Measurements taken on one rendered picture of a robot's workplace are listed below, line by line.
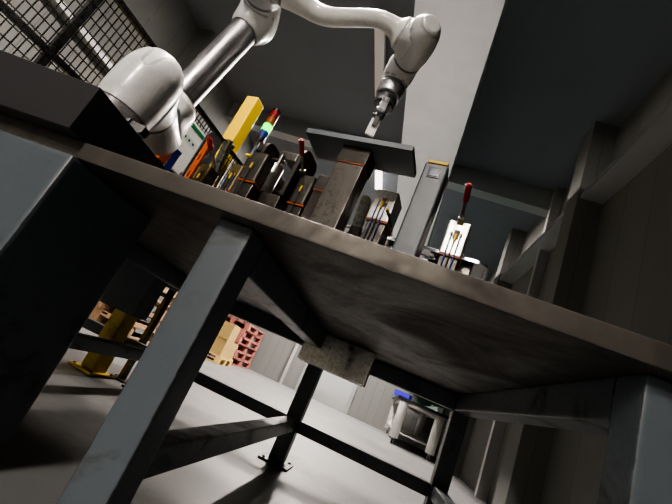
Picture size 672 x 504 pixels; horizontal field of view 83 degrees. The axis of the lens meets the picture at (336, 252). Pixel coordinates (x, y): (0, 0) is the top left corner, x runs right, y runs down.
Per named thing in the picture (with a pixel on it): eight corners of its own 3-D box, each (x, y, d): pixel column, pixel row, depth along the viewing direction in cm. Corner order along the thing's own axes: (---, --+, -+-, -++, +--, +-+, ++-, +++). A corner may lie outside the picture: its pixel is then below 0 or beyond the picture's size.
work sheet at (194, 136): (181, 178, 219) (207, 137, 229) (155, 153, 199) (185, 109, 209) (178, 178, 220) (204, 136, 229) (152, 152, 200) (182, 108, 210)
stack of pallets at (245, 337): (217, 355, 907) (235, 320, 934) (249, 369, 887) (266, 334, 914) (193, 347, 787) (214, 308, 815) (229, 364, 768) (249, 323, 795)
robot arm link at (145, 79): (82, 76, 94) (138, 20, 102) (103, 116, 111) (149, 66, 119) (142, 113, 97) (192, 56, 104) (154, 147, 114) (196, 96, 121)
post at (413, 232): (401, 312, 104) (449, 181, 117) (398, 303, 97) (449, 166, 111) (375, 303, 107) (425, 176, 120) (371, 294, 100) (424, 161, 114)
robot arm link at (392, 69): (373, 87, 140) (388, 63, 127) (388, 57, 144) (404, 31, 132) (398, 102, 141) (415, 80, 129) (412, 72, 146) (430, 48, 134)
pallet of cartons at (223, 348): (180, 343, 733) (198, 310, 755) (232, 368, 706) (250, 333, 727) (157, 336, 655) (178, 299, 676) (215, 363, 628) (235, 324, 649)
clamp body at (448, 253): (436, 340, 116) (470, 237, 127) (436, 331, 105) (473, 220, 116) (413, 331, 118) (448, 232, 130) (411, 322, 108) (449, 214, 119)
